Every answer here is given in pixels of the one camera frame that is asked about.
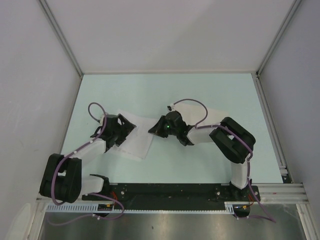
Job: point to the right aluminium side rail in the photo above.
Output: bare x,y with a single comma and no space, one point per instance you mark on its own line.
277,147

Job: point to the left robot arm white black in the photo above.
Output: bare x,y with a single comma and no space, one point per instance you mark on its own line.
64,175

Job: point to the right aluminium corner post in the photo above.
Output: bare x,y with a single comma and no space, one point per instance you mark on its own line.
279,35

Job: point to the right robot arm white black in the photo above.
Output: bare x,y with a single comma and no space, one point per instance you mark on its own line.
235,142

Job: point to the white folder with clip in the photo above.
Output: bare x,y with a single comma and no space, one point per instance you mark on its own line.
193,113

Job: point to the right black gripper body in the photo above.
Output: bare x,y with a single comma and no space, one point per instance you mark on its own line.
171,131

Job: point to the white slotted cable duct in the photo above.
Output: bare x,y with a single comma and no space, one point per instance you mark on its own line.
99,208

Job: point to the white signature form sheet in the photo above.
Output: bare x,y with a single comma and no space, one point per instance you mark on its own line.
138,142

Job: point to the left aluminium corner post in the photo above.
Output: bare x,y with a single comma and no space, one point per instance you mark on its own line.
48,13

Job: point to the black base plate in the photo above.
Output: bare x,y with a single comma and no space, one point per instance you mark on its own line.
214,191

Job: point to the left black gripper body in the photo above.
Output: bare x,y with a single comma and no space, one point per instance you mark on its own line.
115,132

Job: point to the aluminium corner post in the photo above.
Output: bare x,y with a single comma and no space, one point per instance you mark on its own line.
279,35
48,13

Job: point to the aluminium front rail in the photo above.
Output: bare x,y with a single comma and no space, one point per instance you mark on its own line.
269,193

